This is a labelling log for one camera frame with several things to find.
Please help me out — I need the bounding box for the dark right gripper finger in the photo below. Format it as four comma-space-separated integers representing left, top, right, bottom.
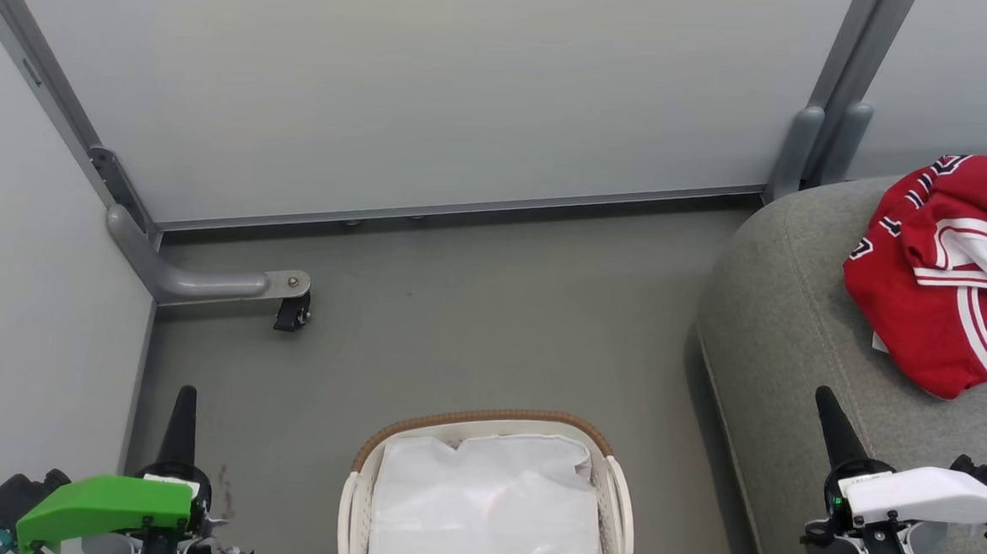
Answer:
811, 385, 875, 468

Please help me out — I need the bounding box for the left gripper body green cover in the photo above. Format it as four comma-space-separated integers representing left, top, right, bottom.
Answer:
13, 452, 216, 554

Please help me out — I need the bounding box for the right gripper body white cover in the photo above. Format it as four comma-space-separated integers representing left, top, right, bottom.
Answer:
822, 455, 987, 535

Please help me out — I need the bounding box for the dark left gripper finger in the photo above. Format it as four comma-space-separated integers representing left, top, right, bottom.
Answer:
154, 384, 203, 468

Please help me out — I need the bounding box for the red jersey with white stripes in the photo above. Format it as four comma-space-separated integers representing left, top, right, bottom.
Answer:
836, 137, 987, 402

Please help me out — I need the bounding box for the white basket with brown rim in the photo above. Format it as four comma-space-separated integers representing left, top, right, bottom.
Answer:
336, 400, 644, 554

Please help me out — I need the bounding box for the white cloth basket liner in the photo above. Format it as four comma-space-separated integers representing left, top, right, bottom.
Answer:
368, 425, 612, 554

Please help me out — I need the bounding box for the grey fabric sofa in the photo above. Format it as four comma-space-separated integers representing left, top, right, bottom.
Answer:
682, 165, 987, 554

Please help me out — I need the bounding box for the grey partition support leg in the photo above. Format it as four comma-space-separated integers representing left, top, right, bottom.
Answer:
102, 203, 316, 315

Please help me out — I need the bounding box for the black caster wheel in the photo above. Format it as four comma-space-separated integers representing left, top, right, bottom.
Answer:
273, 289, 315, 334

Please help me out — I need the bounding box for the grey partition foot bracket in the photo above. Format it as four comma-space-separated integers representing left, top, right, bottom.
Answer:
819, 100, 875, 188
763, 103, 826, 207

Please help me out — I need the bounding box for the slanted grey partition frame post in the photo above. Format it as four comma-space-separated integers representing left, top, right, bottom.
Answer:
0, 0, 175, 248

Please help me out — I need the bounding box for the double grey partition frame post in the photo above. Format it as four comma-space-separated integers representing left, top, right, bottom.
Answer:
802, 0, 919, 194

